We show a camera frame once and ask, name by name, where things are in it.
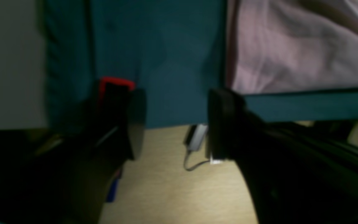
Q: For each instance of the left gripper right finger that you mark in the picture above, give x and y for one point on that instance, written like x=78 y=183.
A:
x=295 y=175

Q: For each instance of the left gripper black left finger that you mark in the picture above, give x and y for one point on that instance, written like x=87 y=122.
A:
x=69 y=184

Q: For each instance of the pink T-shirt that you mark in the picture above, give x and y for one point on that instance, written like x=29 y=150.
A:
x=283 y=46

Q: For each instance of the blue black clamp top right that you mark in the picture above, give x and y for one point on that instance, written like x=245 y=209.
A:
x=113 y=191

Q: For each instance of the orange black clamp top right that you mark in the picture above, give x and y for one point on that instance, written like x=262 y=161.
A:
x=113 y=90

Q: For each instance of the teal table cloth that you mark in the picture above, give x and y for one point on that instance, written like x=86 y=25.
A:
x=175 y=50

